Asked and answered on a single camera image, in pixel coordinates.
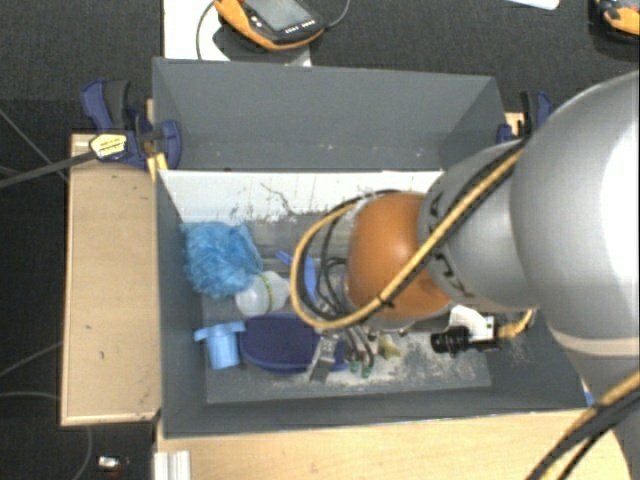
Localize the pale grey metal gripper finger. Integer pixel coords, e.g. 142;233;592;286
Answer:
308;338;336;385

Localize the black cylinder on white bracket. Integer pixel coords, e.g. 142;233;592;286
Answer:
429;305;502;357

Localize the dark blue bowl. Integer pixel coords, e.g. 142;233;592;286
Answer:
239;312;351;375

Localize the white plastic bottle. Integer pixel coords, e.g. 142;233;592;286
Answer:
234;269;292;318

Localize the pale wood board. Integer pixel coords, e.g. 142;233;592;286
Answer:
59;132;164;427

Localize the pale yellow small object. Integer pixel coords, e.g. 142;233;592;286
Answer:
376;334;402;359

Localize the blue plastic scoop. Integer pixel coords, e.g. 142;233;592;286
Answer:
275;249;319;310

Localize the grey metal bin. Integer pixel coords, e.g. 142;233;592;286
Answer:
149;56;589;437

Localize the light blue plastic cup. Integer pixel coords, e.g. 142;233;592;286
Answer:
193;320;248;371

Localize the blue crumpled plastic bag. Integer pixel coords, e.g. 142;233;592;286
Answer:
179;221;264;300

